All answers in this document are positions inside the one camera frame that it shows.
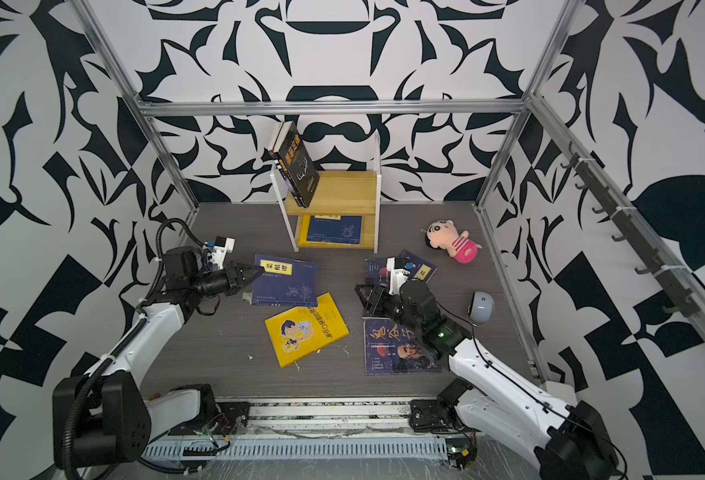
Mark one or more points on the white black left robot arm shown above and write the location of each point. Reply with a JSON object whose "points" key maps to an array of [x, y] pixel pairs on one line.
{"points": [[100, 416]]}

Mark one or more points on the white power box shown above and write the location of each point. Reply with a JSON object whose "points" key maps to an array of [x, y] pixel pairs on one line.
{"points": [[562, 391]]}

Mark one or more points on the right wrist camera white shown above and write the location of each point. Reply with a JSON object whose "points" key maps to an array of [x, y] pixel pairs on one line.
{"points": [[399, 272]]}

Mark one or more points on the purple old man book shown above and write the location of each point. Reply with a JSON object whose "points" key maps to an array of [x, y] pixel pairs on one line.
{"points": [[378, 271], [391, 349]]}

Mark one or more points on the white grey round speaker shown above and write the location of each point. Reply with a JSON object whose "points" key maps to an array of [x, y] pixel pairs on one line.
{"points": [[481, 309]]}

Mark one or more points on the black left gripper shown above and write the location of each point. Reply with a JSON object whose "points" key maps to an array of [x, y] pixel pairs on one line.
{"points": [[234, 277]]}

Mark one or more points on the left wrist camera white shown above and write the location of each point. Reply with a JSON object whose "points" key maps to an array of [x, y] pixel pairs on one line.
{"points": [[216, 252]]}

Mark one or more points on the black deer antler book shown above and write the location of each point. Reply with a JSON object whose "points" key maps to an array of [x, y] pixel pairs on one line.
{"points": [[299, 165]]}

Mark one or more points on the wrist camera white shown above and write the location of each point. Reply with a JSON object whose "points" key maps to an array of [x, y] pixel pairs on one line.
{"points": [[216, 252], [399, 272]]}

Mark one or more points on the blue book beige label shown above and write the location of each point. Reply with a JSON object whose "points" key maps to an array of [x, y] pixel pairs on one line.
{"points": [[335, 229]]}

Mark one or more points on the white wooden two-tier shelf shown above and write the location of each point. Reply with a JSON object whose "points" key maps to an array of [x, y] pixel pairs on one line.
{"points": [[344, 193]]}

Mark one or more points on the black wall hook rail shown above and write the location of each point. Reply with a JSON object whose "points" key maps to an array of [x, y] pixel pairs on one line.
{"points": [[628, 220]]}

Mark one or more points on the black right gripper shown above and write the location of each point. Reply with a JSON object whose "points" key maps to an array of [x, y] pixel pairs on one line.
{"points": [[378, 300]]}

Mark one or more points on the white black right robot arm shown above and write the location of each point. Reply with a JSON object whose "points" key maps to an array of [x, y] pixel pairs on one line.
{"points": [[562, 440]]}

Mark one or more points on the small blue book yellow label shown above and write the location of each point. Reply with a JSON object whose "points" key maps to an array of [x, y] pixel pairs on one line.
{"points": [[422, 269]]}

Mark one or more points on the plush doll pink shorts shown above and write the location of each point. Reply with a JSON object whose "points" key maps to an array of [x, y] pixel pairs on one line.
{"points": [[443, 235]]}

